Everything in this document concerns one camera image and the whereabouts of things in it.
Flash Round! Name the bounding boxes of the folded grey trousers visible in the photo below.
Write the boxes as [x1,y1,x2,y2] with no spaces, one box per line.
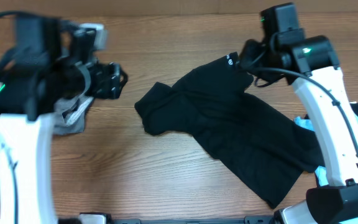
[53,95,94,136]

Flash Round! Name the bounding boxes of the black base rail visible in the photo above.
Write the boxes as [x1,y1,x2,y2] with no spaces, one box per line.
[79,212,275,224]

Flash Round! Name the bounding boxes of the light blue shirt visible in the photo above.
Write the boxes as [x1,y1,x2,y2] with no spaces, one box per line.
[293,115,358,187]

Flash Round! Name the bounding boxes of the black polo shirt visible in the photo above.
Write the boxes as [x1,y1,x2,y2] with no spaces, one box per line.
[134,52,324,208]

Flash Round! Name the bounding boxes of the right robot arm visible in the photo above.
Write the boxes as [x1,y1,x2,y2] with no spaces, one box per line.
[242,2,358,223]

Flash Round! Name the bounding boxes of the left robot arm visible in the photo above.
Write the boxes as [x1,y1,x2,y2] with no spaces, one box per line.
[0,11,128,223]

